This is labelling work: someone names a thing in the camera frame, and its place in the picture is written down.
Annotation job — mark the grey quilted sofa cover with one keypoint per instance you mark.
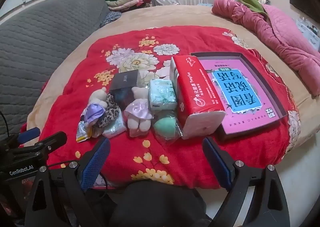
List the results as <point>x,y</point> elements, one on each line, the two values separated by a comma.
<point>37,49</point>

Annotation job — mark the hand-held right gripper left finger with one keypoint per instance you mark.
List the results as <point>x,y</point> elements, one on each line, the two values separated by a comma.
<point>96,164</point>

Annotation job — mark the plush bear violet dress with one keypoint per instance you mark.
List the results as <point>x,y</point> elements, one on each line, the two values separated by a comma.
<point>98,97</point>

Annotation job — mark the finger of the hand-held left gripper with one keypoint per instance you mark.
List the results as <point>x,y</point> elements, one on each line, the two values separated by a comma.
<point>50,142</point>
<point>28,134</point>

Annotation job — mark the green floral tissue pack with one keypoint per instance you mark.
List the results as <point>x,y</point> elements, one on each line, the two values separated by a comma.
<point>162,94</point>

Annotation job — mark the leopard print scrunchie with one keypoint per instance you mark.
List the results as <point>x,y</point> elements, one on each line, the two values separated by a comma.
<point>108,114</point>

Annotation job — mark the yellow snack packet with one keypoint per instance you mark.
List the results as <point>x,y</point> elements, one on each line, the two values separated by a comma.
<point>83,133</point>

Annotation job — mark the red floral blanket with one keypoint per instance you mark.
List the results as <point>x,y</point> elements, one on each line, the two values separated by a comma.
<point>175,157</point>

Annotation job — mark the dark tray box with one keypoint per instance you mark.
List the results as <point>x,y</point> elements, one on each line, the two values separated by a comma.
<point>258,81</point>

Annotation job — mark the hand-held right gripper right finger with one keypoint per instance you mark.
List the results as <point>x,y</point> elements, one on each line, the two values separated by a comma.
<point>217,164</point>

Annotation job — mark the small dark box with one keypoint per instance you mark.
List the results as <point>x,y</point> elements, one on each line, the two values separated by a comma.
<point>123,84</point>

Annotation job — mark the green makeup sponge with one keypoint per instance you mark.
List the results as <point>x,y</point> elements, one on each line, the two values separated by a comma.
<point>165,125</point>

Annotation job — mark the pink book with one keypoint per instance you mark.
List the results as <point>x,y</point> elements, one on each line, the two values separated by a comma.
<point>237,92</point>

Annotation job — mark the plush bear pale lilac dress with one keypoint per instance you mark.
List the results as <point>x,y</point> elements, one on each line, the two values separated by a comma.
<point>138,112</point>

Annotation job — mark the red tissue pack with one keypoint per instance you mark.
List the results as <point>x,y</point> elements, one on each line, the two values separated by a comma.
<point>195,87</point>

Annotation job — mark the dark patterned cloth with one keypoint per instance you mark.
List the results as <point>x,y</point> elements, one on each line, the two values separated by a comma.
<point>110,18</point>

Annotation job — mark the pink quilt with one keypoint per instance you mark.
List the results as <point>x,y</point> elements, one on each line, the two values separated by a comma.
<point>275,29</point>

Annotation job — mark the beige bed sheet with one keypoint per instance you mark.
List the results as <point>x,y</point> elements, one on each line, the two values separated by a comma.
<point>175,17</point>

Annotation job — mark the green cloth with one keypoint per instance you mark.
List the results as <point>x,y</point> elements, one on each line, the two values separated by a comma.
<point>250,2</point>

